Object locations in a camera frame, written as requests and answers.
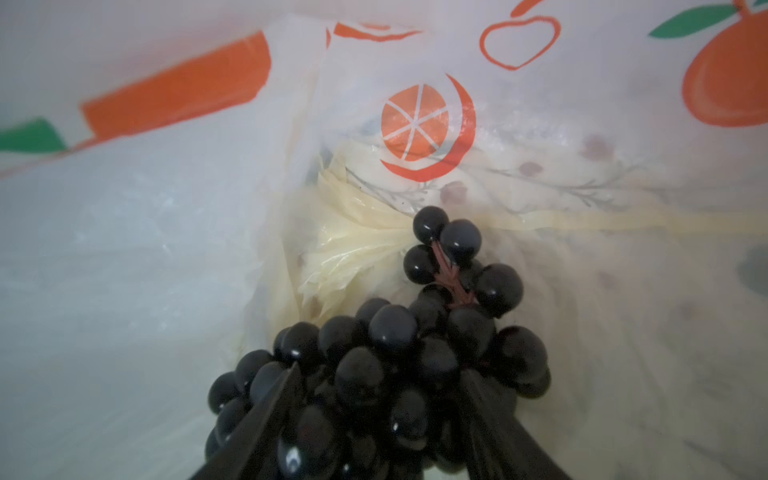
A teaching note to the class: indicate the dark blue grape bunch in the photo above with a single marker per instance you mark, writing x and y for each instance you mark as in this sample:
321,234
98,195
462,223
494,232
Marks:
380,387

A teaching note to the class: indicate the cream plastic fruit bag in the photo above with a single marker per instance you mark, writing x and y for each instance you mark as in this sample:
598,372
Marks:
180,180

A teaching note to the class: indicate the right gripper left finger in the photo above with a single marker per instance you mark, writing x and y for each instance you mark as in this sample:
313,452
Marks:
251,452

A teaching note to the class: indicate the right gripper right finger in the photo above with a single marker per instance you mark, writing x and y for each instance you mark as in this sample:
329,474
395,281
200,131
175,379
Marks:
496,444

